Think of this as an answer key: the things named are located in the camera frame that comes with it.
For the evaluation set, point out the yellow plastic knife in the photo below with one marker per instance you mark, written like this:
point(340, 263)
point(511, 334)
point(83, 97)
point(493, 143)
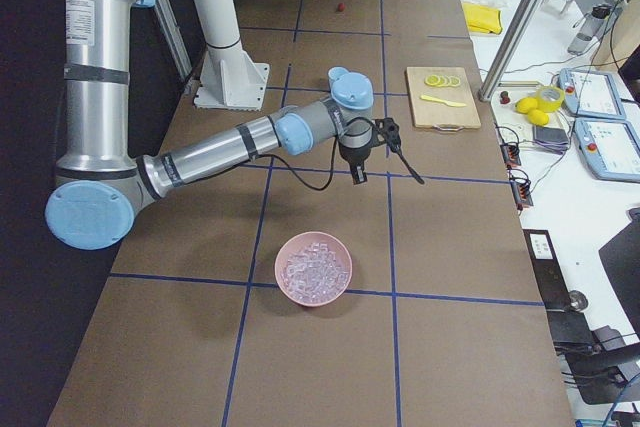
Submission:
point(449, 103)

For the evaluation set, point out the white pillar with base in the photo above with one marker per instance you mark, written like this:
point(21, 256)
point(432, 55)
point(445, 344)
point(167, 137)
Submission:
point(229, 78)

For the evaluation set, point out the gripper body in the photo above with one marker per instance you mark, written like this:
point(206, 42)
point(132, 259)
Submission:
point(355, 154)

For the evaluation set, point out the black monitor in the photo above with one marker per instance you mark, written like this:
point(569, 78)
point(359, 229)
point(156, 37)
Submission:
point(620, 259)

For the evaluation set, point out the pink bowl with ice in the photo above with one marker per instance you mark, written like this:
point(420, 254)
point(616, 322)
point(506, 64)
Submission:
point(313, 269)

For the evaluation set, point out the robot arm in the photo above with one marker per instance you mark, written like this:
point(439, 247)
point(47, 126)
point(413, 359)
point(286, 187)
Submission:
point(101, 188)

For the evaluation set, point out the yellow cloth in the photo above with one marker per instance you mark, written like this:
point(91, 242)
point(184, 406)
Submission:
point(482, 19)

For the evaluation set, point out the upper teach pendant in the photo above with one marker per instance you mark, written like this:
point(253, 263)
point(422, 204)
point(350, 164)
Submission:
point(591, 93)

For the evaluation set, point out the strawberry on tray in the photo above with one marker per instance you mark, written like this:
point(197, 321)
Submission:
point(504, 96)

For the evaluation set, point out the light blue cup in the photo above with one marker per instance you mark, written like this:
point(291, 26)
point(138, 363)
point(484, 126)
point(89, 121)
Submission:
point(335, 73)

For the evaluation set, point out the teach pendant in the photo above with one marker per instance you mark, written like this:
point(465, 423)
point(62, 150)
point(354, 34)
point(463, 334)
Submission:
point(591, 93)
point(609, 147)

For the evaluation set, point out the lemon slice four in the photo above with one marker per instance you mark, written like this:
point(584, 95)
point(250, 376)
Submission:
point(435, 80)

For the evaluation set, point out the wooden cutting board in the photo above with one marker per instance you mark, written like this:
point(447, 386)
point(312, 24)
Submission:
point(428, 115)

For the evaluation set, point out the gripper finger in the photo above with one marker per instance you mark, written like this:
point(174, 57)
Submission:
point(354, 171)
point(361, 176)

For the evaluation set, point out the lower teach pendant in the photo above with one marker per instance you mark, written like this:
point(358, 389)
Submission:
point(609, 147)

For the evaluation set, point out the aluminium frame post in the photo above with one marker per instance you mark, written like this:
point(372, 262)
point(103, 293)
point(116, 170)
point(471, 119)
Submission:
point(517, 27)

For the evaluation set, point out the yellow lemon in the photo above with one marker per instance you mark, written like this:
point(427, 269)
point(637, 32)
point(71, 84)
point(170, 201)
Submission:
point(538, 117)
point(526, 104)

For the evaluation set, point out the dark purple wallet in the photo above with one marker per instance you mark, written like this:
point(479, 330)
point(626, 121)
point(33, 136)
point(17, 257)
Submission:
point(551, 138)

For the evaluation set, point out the yellow tape roll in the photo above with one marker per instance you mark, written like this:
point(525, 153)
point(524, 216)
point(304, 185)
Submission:
point(549, 98)

